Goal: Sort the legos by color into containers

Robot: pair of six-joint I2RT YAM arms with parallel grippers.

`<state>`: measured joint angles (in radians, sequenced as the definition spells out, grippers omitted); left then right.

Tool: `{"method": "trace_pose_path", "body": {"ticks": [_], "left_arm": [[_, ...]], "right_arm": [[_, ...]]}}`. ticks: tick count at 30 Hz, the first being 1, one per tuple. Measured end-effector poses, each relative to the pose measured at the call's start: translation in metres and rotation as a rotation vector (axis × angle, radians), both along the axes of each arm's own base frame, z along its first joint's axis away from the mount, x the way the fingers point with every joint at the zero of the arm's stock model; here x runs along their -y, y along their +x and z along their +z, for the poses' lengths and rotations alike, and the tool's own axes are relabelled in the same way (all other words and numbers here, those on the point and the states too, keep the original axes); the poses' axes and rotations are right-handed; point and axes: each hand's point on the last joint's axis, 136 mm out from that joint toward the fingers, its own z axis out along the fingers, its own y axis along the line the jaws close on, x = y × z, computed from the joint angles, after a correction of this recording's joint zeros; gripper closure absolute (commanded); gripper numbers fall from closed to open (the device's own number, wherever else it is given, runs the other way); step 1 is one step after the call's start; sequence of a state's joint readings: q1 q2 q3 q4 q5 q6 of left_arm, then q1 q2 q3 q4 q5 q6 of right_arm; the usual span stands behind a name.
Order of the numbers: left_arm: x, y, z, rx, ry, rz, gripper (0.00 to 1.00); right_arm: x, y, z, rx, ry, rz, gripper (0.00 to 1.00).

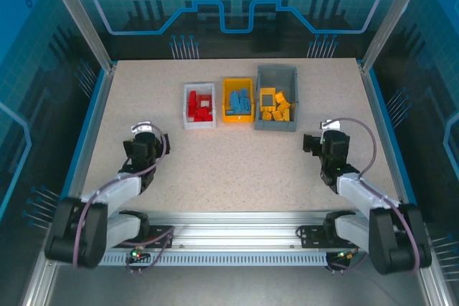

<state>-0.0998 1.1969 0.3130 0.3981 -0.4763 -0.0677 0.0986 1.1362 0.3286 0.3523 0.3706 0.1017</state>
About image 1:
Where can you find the red lego brick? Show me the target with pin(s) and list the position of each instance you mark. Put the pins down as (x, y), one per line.
(192, 98)
(202, 116)
(191, 114)

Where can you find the yellow lego brick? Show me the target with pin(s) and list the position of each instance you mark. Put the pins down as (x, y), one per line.
(267, 113)
(284, 106)
(280, 97)
(280, 115)

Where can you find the red lego window frame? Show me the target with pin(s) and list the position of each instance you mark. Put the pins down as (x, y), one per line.
(199, 100)

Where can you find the yellow lego window frame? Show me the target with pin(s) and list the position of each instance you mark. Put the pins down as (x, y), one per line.
(261, 98)

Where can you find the long blue lego brick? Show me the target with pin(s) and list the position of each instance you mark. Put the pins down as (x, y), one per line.
(244, 109)
(241, 102)
(235, 101)

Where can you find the white plastic bin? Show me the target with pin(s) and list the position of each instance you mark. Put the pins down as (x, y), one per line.
(186, 125)

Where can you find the blue table edge strip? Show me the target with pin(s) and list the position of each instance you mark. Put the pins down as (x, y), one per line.
(80, 148)
(385, 123)

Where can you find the yellow plastic bin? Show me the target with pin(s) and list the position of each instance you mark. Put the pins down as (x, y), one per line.
(226, 119)

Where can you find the grey plastic bin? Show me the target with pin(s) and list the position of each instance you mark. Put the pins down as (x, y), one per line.
(276, 76)

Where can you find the small LED circuit board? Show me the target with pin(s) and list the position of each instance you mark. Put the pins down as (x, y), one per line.
(344, 256)
(138, 255)

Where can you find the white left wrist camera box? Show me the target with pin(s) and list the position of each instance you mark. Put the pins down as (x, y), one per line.
(141, 128)

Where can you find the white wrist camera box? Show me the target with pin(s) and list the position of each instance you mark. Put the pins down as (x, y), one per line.
(330, 125)
(141, 128)

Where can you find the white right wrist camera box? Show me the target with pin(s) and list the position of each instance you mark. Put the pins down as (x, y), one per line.
(330, 125)

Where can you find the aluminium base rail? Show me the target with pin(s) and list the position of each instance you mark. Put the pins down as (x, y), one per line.
(233, 227)

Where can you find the aluminium frame post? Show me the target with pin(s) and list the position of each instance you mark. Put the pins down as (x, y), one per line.
(79, 15)
(392, 15)

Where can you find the grey metal base plate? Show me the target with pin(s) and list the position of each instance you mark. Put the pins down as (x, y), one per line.
(229, 288)

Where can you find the aluminium side frame rail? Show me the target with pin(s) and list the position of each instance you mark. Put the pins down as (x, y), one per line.
(36, 284)
(435, 288)

